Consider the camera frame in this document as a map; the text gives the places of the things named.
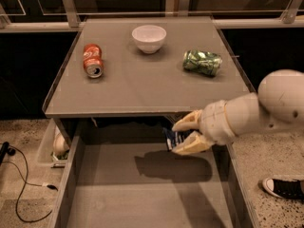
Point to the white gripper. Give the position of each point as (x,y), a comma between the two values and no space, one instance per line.
(215,121)

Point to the dark blue rxbar wrapper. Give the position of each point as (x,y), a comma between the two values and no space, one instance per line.
(173,138)

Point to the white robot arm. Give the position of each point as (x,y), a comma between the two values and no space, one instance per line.
(277,105)

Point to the grey cabinet with counter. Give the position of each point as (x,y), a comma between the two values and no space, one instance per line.
(138,84)

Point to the open grey top drawer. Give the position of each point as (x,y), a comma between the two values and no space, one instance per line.
(141,185)

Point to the crushed green soda can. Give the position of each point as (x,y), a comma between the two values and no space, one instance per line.
(202,62)

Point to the white ceramic bowl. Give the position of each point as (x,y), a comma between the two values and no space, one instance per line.
(149,38)

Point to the black and white sneaker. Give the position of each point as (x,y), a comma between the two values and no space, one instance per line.
(284,189)

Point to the red soda can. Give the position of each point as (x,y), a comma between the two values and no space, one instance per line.
(92,61)

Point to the black device on floor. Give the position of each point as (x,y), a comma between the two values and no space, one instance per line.
(6,149)

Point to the metal railing frame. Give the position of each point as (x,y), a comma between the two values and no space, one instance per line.
(72,15)

